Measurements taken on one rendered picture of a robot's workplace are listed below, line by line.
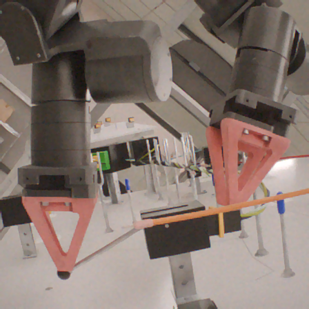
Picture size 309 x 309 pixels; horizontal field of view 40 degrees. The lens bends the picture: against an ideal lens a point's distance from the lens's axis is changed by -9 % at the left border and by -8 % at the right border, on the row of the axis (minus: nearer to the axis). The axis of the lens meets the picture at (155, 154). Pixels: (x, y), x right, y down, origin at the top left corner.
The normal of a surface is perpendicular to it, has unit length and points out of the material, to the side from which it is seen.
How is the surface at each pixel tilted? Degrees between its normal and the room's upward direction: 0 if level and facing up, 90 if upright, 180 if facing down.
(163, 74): 57
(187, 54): 90
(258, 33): 101
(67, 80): 84
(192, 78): 90
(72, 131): 77
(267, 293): 49
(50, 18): 136
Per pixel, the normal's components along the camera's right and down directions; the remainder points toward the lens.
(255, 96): 0.15, -0.07
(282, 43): 0.39, 0.01
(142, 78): -0.29, 0.45
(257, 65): -0.23, -0.17
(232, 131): 0.04, 0.29
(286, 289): -0.17, -0.98
